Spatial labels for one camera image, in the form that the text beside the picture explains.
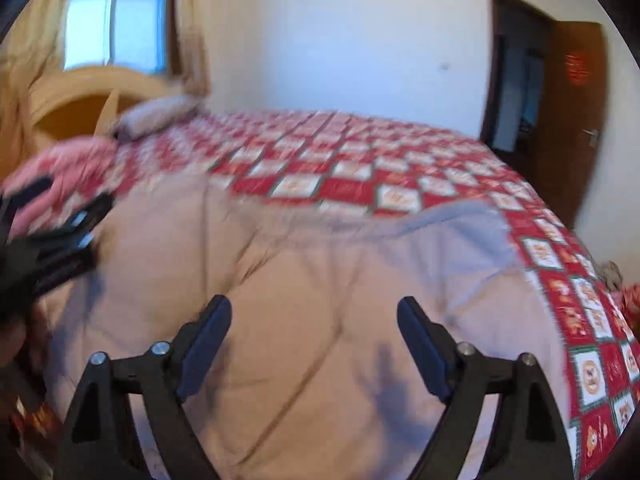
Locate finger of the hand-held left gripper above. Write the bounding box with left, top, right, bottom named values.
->
left=0, top=192, right=117, bottom=313
left=0, top=176, right=56, bottom=241

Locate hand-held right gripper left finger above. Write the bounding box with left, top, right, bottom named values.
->
left=54, top=294, right=234, bottom=480

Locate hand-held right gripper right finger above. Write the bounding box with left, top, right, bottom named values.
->
left=396, top=296, right=577, bottom=480

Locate lilac quilted puffer jacket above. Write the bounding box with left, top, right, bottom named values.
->
left=30, top=172, right=574, bottom=480

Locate pink folded quilt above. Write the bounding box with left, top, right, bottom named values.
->
left=0, top=136, right=122, bottom=242

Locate cream wooden headboard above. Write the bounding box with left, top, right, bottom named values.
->
left=27, top=66, right=189, bottom=147

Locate wide beige floral curtain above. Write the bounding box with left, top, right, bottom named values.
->
left=0, top=0, right=82, bottom=182

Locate striped pillow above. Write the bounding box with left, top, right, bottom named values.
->
left=111, top=94, right=207, bottom=140

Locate red patterned bedspread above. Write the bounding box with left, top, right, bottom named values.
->
left=107, top=110, right=640, bottom=480

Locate window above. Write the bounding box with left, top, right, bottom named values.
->
left=62, top=0, right=179, bottom=76

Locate red cloth bundle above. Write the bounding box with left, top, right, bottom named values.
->
left=617, top=282, right=640, bottom=332

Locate narrow beige floral curtain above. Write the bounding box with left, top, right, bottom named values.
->
left=172, top=0, right=211, bottom=99

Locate brown wooden door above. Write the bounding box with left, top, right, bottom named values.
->
left=532, top=21, right=609, bottom=231

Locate red paper door decoration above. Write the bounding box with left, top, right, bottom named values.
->
left=564, top=51, right=591, bottom=84

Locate brown door frame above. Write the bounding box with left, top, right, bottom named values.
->
left=479, top=0, right=557, bottom=162

